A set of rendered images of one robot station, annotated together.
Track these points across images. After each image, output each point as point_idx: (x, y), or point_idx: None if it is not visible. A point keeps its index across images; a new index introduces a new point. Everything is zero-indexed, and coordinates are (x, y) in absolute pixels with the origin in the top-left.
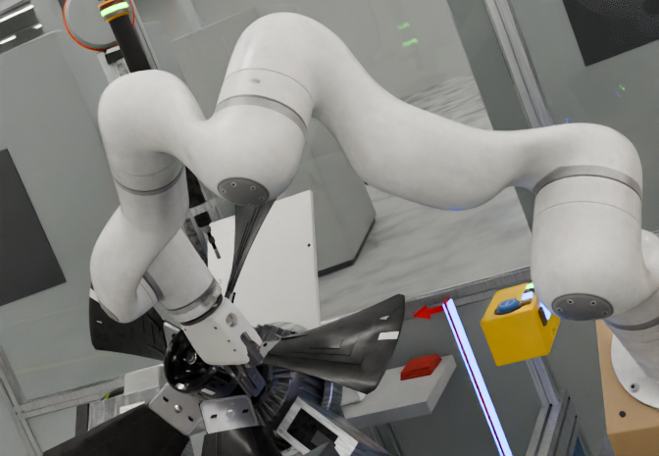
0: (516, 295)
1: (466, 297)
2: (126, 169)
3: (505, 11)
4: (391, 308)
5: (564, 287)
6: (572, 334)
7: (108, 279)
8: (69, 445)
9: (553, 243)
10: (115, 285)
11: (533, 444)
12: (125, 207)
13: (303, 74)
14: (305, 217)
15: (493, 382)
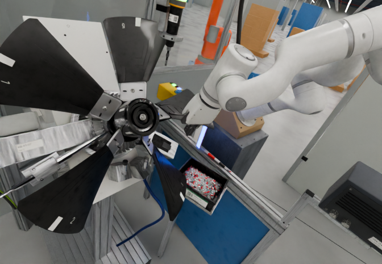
0: (172, 87)
1: None
2: (373, 49)
3: None
4: (191, 95)
5: (323, 108)
6: None
7: (277, 92)
8: (50, 187)
9: (324, 97)
10: (277, 96)
11: (181, 133)
12: (321, 58)
13: None
14: (101, 36)
15: None
